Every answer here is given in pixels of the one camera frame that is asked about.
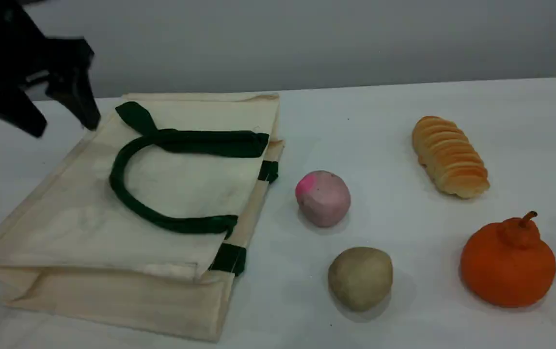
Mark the beige potato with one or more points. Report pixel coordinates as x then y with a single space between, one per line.
360 278

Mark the orange tangerine with stem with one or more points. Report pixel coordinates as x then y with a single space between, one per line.
508 266

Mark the pink peach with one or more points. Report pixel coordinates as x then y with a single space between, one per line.
324 199

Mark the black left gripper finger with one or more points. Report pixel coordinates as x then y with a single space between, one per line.
6 109
76 99

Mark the long ridged bread loaf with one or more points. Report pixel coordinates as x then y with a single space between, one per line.
450 157

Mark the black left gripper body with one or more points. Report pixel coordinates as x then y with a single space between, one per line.
6 48

